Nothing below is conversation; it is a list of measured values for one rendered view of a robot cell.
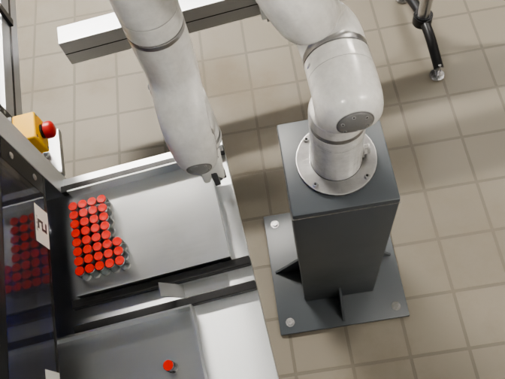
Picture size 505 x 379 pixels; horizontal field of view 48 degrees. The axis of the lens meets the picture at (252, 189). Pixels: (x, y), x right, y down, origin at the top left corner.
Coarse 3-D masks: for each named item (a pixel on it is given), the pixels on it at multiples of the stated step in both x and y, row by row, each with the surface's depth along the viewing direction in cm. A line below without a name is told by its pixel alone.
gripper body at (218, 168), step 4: (220, 156) 120; (220, 160) 119; (216, 164) 117; (220, 164) 118; (216, 168) 118; (220, 168) 119; (208, 172) 118; (212, 172) 119; (216, 172) 119; (220, 172) 120; (224, 172) 122; (204, 176) 120; (208, 176) 120; (220, 176) 121; (224, 176) 122; (204, 180) 121; (208, 180) 122
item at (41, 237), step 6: (36, 210) 118; (42, 210) 121; (36, 216) 117; (42, 216) 120; (36, 222) 116; (36, 228) 116; (36, 234) 115; (42, 234) 118; (48, 234) 121; (36, 240) 114; (42, 240) 117; (48, 240) 120; (48, 246) 119
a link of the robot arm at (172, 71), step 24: (144, 48) 82; (168, 48) 83; (192, 48) 90; (144, 72) 91; (168, 72) 88; (192, 72) 92; (168, 96) 92; (192, 96) 93; (168, 120) 94; (192, 120) 94; (168, 144) 97; (192, 144) 96; (192, 168) 102
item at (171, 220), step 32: (96, 192) 136; (128, 192) 135; (160, 192) 134; (192, 192) 133; (128, 224) 132; (160, 224) 131; (192, 224) 130; (160, 256) 128; (192, 256) 127; (224, 256) 122; (96, 288) 126
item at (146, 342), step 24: (168, 312) 119; (192, 312) 118; (72, 336) 119; (96, 336) 122; (120, 336) 121; (144, 336) 121; (168, 336) 120; (192, 336) 119; (72, 360) 120; (96, 360) 120; (120, 360) 119; (144, 360) 119; (192, 360) 117
